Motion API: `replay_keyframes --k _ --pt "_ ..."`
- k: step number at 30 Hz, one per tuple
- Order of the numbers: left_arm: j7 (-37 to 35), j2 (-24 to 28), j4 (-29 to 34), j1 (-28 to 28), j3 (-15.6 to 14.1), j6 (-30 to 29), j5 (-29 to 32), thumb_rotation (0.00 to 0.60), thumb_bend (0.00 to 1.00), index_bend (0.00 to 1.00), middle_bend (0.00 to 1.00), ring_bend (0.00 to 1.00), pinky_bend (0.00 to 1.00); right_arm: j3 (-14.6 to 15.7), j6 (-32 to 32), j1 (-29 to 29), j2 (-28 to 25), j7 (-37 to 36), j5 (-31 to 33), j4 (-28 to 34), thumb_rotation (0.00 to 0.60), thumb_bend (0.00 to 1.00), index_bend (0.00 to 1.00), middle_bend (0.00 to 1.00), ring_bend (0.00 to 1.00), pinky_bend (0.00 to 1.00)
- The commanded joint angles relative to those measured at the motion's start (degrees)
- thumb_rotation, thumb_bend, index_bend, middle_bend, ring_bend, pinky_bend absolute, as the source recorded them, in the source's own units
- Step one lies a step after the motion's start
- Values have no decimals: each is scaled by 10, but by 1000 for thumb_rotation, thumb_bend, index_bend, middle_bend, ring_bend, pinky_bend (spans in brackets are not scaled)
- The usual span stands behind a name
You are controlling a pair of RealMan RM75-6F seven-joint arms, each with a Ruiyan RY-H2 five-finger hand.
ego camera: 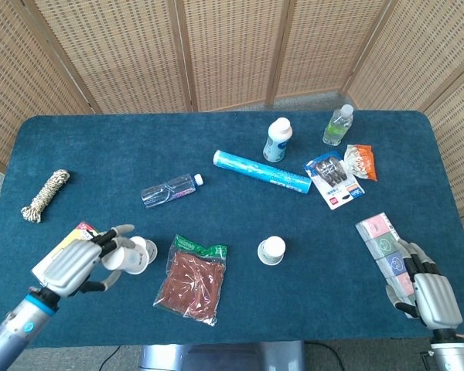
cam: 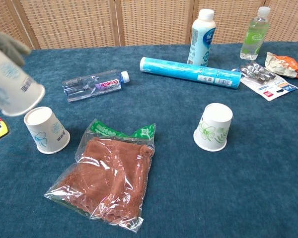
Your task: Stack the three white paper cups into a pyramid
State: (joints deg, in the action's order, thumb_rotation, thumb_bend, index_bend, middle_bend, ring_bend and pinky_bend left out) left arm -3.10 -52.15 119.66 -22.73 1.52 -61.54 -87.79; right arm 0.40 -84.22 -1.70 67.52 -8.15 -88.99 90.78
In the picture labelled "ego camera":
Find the blue cylindrical bag roll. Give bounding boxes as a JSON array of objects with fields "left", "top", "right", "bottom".
[{"left": 212, "top": 149, "right": 312, "bottom": 194}]

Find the wicker folding screen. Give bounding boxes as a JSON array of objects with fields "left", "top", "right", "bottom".
[{"left": 0, "top": 0, "right": 464, "bottom": 279}]

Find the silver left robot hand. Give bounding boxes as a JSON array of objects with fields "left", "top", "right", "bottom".
[{"left": 30, "top": 223, "right": 136, "bottom": 298}]

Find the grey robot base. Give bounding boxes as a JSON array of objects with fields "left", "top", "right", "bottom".
[{"left": 138, "top": 339, "right": 306, "bottom": 371}]

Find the yellow razor blister pack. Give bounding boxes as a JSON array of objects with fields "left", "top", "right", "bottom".
[{"left": 31, "top": 220, "right": 101, "bottom": 281}]

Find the green flower paper cup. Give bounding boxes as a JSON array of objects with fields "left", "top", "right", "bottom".
[{"left": 257, "top": 236, "right": 286, "bottom": 266}]

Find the blue table cloth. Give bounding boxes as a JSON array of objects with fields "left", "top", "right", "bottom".
[{"left": 0, "top": 111, "right": 464, "bottom": 351}]

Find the clear bottle green label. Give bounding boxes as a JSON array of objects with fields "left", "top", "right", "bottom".
[{"left": 322, "top": 104, "right": 355, "bottom": 147}]

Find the beige braided rope bundle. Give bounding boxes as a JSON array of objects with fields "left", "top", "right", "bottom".
[{"left": 20, "top": 168, "right": 71, "bottom": 224}]

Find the brown towel in plastic bag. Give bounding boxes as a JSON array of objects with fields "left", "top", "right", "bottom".
[{"left": 152, "top": 233, "right": 228, "bottom": 328}]

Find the clear bottle purple label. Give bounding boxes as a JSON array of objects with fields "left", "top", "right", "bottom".
[{"left": 140, "top": 173, "right": 205, "bottom": 209}]

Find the blue flower paper cup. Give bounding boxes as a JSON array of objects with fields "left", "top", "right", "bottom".
[
  {"left": 101, "top": 236, "right": 150, "bottom": 275},
  {"left": 133, "top": 237, "right": 159, "bottom": 267}
]

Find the white blister card pack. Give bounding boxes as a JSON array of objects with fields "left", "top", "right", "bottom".
[{"left": 302, "top": 151, "right": 367, "bottom": 211}]

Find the row of pastel tissue packs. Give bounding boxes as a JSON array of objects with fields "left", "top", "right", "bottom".
[{"left": 355, "top": 211, "right": 425, "bottom": 320}]

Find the orange white snack packet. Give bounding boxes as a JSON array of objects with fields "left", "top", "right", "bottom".
[{"left": 343, "top": 144, "right": 378, "bottom": 182}]

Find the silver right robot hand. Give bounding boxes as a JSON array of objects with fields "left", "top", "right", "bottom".
[{"left": 384, "top": 239, "right": 464, "bottom": 332}]

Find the white blue drink bottle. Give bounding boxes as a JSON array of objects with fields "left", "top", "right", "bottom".
[{"left": 262, "top": 117, "right": 293, "bottom": 164}]

